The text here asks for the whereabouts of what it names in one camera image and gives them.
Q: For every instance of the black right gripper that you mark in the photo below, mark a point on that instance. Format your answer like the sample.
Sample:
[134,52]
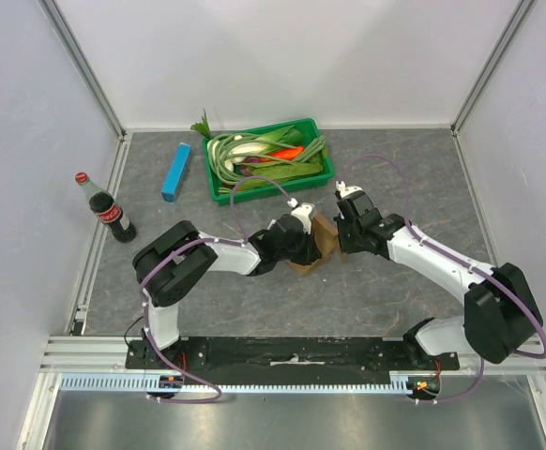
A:
[345,235]

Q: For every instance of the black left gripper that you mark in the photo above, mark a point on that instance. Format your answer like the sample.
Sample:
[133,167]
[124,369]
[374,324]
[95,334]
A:
[311,252]

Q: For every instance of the brown cardboard box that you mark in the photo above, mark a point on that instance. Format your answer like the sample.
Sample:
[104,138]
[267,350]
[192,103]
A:
[327,240]

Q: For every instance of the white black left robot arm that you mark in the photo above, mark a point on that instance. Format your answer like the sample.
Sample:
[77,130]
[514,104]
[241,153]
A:
[169,268]

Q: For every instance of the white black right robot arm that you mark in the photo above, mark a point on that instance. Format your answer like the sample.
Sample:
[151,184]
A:
[499,311]

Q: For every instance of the blue rectangular box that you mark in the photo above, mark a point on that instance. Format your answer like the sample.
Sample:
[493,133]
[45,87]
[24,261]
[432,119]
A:
[175,176]

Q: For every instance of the green plastic crate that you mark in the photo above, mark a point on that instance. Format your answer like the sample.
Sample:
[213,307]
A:
[237,194]

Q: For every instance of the large green leaf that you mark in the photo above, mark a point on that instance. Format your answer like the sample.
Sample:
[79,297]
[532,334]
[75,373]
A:
[281,173]

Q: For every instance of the orange carrot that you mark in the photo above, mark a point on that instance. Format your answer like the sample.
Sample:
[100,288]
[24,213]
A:
[288,153]

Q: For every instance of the green bok choy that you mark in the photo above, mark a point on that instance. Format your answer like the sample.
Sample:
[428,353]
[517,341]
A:
[283,135]

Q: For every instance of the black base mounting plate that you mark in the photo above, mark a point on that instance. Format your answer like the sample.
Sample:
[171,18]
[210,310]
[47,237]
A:
[302,360]

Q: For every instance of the green long beans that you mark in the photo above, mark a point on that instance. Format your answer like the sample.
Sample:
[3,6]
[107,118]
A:
[230,170]

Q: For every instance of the cola glass bottle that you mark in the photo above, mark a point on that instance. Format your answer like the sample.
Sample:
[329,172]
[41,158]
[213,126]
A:
[106,209]

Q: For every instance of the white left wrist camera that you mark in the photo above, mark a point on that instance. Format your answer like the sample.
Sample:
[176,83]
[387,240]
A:
[305,212]

